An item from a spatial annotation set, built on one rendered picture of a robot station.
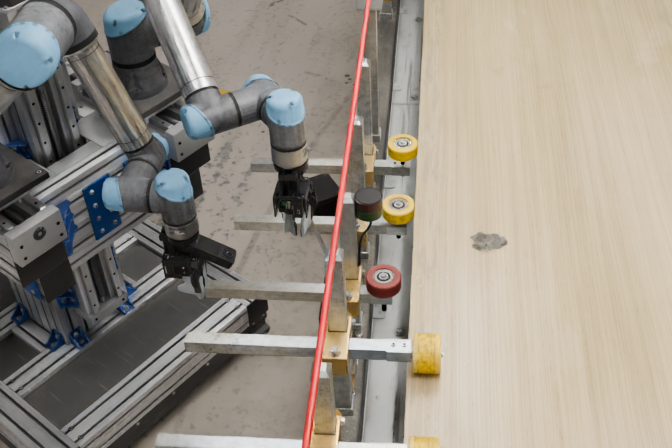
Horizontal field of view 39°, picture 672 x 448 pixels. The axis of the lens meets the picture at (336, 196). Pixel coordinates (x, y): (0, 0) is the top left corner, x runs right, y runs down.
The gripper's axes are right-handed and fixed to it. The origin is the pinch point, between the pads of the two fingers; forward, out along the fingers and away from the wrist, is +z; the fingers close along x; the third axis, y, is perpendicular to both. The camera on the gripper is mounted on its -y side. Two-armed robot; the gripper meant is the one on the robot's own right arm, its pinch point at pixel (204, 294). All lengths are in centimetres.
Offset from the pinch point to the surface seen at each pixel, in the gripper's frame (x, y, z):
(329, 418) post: 48, -35, -19
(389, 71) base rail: -117, -37, 13
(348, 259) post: -2.3, -34.2, -10.6
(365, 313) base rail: -7.5, -37.1, 12.6
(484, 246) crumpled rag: -10, -65, -8
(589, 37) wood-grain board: -106, -99, -7
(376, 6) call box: -77, -36, -34
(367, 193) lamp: -4.7, -38.8, -28.1
